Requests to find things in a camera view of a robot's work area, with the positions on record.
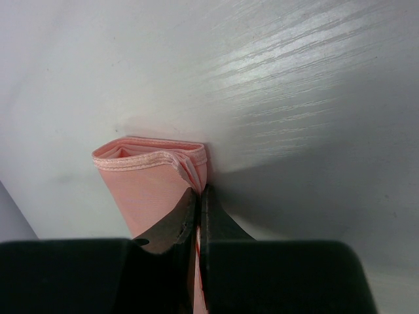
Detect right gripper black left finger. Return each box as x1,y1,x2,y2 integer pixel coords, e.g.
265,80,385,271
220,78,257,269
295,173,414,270
1,189,197,313

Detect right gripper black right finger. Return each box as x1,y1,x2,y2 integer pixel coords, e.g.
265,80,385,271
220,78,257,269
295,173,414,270
200,186,377,313

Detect pink satin napkin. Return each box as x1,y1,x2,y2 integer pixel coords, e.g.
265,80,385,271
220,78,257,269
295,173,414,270
91,135,209,314

